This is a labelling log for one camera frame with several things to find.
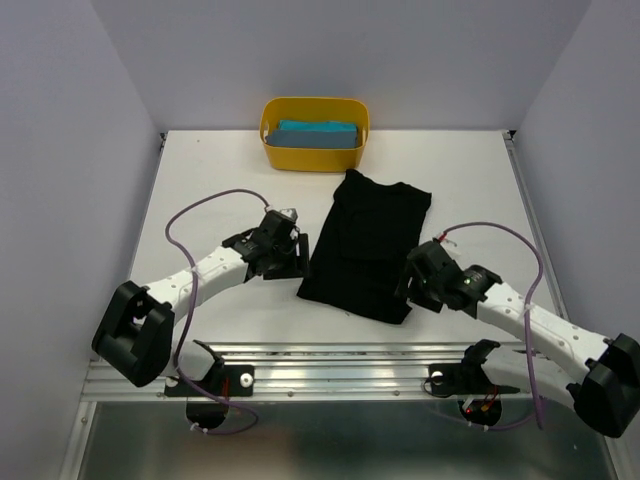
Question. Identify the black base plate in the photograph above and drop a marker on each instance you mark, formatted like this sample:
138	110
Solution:
222	381
448	379

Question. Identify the aluminium front rail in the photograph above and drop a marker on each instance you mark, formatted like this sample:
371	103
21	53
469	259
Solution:
339	372

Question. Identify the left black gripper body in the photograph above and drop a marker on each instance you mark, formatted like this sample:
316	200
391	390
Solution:
283	264

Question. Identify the yellow plastic basket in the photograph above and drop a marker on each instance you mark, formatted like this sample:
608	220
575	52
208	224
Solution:
314	109

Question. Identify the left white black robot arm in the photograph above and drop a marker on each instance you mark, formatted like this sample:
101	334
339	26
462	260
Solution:
135	335

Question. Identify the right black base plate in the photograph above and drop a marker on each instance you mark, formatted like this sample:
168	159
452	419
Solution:
448	379

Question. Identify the black t shirt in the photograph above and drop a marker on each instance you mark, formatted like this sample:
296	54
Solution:
362	247

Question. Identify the right aluminium side rail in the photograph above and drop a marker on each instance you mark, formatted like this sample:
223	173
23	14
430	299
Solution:
550	275

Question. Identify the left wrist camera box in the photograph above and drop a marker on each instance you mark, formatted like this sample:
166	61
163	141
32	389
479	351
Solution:
290	213

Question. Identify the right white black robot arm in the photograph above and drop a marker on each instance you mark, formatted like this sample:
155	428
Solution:
595	376

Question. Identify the teal folded t shirt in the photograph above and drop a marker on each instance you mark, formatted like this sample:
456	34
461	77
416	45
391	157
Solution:
330	126

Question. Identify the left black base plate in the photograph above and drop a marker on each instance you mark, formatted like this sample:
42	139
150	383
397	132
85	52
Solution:
222	381

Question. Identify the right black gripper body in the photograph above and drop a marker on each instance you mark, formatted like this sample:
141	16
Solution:
422	292

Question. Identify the grey blue folded t shirt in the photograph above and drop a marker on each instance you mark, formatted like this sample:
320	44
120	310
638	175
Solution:
313	139

